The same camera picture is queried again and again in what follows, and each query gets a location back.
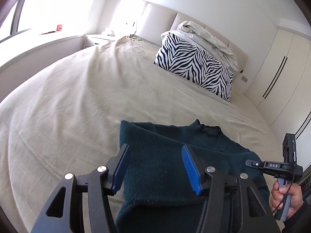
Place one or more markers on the white wardrobe with black handles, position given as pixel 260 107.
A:
pixel 280 91

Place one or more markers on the dark teal knit sweater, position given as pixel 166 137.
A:
pixel 157 193

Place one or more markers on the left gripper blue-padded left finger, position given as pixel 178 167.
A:
pixel 117 167

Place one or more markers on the dark framed window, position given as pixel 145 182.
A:
pixel 22 17

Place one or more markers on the white bedside table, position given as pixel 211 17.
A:
pixel 97 39

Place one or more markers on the beige bed sheet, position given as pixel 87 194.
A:
pixel 66 118

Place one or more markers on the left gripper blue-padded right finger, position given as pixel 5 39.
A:
pixel 195 171

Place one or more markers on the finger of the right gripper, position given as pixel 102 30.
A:
pixel 254 164

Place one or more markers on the small red object on sill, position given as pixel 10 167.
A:
pixel 59 27

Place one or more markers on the zebra print pillow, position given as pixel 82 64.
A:
pixel 195 64

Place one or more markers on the black forearm sleeve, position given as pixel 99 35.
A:
pixel 300 222

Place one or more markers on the crumpled white duvet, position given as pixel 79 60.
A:
pixel 214 46

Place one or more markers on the wall power socket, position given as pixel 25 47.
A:
pixel 244 79

